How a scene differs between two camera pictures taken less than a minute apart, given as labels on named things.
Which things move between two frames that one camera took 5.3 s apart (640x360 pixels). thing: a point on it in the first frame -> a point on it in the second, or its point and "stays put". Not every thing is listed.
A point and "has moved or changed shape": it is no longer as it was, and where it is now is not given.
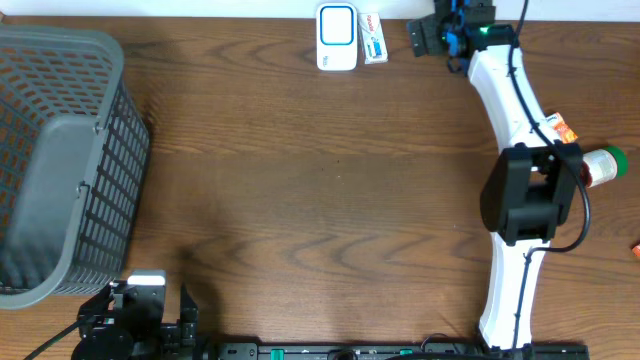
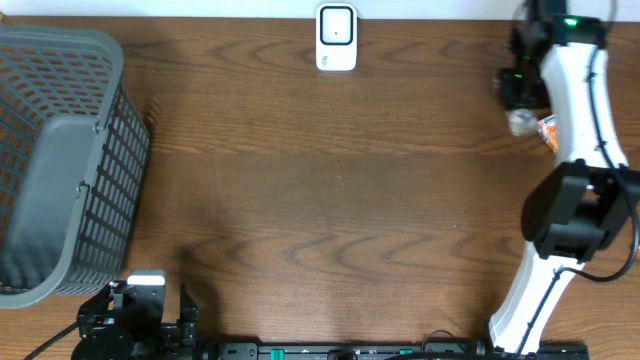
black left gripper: x=169 y=335 stays put
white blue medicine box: x=372 y=36 has moved or changed shape
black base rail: x=381 y=350 stays put
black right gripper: x=429 y=42 -> x=512 y=95
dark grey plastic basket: x=74 y=155 stays put
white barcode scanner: x=337 y=36 stays put
